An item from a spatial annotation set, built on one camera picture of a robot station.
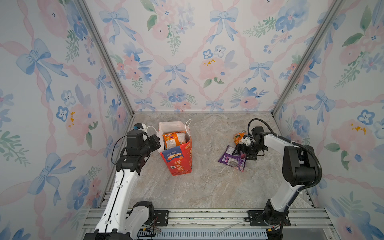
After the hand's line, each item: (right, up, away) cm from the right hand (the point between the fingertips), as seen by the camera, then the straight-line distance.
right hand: (239, 154), depth 94 cm
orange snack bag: (-39, +11, -15) cm, 43 cm away
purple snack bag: (-2, -4, -4) cm, 6 cm away
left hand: (-46, +13, -19) cm, 51 cm away
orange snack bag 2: (+1, +11, +8) cm, 14 cm away
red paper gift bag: (-36, +2, -19) cm, 41 cm away
